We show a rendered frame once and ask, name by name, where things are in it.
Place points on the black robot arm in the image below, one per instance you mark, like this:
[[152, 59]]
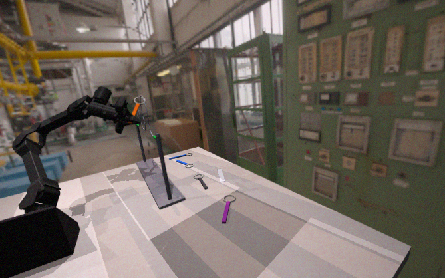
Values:
[[42, 189]]

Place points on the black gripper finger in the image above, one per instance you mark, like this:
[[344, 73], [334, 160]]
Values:
[[125, 123], [129, 117]]

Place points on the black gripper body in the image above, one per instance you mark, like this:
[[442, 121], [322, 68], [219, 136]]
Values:
[[115, 114]]

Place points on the magenta handle with grey loop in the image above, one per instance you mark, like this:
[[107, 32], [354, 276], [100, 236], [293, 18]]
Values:
[[224, 219]]

